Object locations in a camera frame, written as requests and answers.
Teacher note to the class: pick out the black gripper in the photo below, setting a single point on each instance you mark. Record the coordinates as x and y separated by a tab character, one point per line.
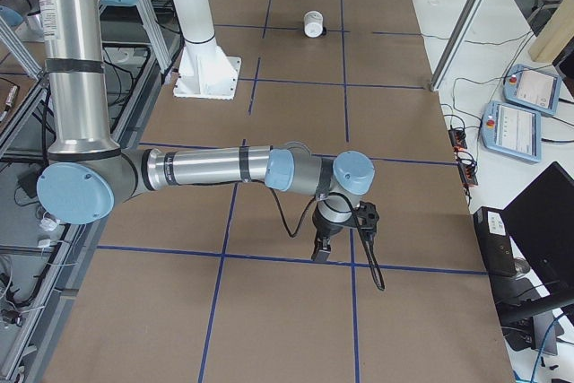
326	228

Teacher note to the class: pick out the white mug black handle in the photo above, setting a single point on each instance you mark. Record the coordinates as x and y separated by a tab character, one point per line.
313	24

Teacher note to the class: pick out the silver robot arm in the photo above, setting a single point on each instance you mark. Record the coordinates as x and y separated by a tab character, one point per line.
89	173

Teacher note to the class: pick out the blue tape grid lines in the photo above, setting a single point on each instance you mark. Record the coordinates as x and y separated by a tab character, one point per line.
350	266

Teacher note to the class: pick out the black computer box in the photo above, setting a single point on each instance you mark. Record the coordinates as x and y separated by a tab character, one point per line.
495	246

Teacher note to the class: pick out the orange black usb hub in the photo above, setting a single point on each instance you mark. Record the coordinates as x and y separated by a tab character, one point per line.
457	138

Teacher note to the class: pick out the black laptop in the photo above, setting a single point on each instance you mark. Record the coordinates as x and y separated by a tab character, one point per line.
540	221

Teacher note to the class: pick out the near teach pendant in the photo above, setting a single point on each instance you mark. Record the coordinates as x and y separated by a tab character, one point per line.
513	131

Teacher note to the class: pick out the teach pendant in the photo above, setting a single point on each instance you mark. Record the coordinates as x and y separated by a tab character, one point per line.
532	88
513	131

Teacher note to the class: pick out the far teach pendant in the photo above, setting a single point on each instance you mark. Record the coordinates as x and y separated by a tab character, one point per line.
532	88

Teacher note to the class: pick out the wooden beam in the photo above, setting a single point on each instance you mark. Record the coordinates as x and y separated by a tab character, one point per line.
555	35

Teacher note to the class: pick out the aluminium frame post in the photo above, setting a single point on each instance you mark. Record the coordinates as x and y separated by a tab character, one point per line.
455	41

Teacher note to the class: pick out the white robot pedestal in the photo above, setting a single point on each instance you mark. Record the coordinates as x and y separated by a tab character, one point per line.
205	71

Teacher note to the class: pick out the aluminium side frame rail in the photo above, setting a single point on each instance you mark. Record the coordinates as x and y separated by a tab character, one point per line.
41	271

